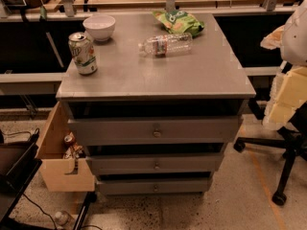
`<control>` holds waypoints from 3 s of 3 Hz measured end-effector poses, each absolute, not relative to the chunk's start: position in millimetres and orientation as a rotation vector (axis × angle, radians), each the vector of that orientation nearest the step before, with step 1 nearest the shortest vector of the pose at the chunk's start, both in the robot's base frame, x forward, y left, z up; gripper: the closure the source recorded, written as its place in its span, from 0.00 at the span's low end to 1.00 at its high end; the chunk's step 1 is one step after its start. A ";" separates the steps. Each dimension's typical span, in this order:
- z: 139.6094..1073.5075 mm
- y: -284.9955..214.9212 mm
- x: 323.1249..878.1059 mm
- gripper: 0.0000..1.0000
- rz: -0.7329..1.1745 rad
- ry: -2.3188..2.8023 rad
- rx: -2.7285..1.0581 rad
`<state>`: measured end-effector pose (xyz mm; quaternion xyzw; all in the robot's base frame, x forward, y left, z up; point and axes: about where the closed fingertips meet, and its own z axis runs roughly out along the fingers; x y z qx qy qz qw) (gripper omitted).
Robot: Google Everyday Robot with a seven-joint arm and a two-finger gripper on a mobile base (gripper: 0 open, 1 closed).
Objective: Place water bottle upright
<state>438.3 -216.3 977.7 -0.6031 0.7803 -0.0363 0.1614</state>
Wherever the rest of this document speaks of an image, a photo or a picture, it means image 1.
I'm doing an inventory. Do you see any top grey drawer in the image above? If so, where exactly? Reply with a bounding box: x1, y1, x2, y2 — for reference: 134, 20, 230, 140
68, 116, 242, 146

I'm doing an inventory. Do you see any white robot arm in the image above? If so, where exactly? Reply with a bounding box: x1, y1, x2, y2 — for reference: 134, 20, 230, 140
260, 0, 307, 130

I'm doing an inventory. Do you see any green chip bag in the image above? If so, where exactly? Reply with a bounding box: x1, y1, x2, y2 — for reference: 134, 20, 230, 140
153, 10, 204, 37

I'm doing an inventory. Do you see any wooden box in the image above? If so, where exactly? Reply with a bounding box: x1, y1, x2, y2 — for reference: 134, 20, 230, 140
36, 102, 95, 192

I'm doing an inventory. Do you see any black office chair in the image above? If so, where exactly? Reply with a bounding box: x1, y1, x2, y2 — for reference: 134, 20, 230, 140
233, 103, 307, 206

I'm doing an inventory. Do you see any black cart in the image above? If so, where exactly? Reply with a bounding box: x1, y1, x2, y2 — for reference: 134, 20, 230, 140
0, 127, 98, 230

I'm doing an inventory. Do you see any white bowl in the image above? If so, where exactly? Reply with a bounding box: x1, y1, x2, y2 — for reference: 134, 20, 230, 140
83, 14, 116, 41

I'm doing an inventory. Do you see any bottom grey drawer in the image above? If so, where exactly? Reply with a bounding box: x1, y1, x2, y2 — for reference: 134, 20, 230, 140
97, 178, 212, 196

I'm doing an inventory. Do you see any clear plastic water bottle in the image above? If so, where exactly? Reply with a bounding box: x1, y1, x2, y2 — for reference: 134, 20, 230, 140
138, 33, 193, 57

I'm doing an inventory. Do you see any middle grey drawer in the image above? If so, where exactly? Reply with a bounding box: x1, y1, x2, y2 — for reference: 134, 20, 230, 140
86, 153, 224, 175

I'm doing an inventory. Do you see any grey drawer cabinet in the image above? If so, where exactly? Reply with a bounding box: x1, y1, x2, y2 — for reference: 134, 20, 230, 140
57, 12, 255, 185

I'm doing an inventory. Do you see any red can in box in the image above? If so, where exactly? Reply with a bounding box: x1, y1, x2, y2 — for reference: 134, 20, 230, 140
63, 135, 76, 147

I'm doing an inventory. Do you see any grey drawer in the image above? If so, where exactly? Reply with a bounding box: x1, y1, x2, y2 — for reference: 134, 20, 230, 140
97, 178, 212, 196
86, 153, 224, 175
68, 116, 242, 146

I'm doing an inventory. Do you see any black cable on floor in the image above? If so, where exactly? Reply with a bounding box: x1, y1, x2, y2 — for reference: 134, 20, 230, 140
21, 193, 104, 230

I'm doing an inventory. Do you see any bottle on floor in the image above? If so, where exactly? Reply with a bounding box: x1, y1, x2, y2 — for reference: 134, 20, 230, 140
55, 211, 75, 230

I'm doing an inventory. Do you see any green soda can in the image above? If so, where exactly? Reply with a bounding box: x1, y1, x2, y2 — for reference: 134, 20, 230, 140
68, 32, 97, 75

